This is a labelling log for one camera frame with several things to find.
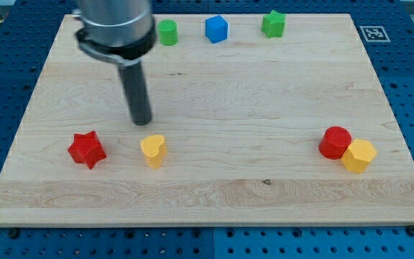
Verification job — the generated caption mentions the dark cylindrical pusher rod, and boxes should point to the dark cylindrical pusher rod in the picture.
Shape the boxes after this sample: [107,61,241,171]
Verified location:
[119,62,152,126]

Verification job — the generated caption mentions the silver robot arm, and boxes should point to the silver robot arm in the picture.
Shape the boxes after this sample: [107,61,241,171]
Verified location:
[73,0,156,126]

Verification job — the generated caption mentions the yellow heart block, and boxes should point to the yellow heart block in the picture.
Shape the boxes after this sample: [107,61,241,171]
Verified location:
[140,135,167,169]

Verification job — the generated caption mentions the red star block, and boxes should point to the red star block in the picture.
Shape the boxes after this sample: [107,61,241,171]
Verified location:
[68,131,107,169]

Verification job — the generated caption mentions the green star block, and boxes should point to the green star block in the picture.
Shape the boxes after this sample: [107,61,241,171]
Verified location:
[261,10,287,38]

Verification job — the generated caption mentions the green cylinder block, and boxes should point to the green cylinder block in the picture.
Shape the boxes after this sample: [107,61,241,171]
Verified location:
[157,19,178,46]

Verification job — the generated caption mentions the blue cube block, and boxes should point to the blue cube block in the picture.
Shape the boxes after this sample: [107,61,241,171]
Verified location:
[205,15,229,44]

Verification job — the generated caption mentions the wooden board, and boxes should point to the wooden board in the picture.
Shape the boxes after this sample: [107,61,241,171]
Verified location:
[0,14,414,228]

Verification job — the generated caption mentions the red cylinder block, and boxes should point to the red cylinder block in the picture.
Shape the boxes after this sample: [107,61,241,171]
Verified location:
[318,126,351,160]

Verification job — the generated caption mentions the yellow hexagon block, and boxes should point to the yellow hexagon block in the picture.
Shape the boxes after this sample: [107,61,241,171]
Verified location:
[341,139,377,173]

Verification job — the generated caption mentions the white fiducial marker tag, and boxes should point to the white fiducial marker tag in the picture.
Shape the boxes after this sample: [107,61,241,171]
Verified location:
[359,25,390,42]

